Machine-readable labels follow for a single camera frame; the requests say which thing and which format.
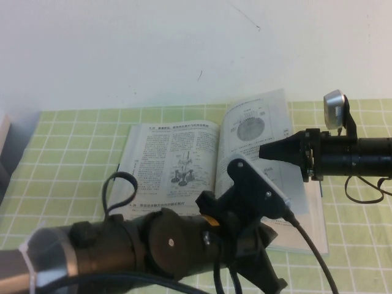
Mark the black left camera cable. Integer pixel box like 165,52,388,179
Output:
61,208,339,294

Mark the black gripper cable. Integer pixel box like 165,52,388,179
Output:
210,238,246,294

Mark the technical book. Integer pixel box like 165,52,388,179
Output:
105,88,331,256

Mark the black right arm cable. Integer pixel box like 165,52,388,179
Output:
344,175,392,205

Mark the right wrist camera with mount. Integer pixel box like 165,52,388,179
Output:
323,89,358,140

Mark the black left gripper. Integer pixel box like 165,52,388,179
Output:
195,190,288,294

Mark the white zip tie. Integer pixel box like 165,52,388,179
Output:
17,219,47,290

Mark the black strap loop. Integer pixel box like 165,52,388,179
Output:
102,170,139,222

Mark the green checkered tablecloth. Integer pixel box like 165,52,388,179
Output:
0,97,392,294

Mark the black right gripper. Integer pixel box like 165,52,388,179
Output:
258,128,331,184

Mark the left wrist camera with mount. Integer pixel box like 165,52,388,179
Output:
226,152,292,220

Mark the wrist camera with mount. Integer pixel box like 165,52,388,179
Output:
323,89,358,140
226,152,292,220

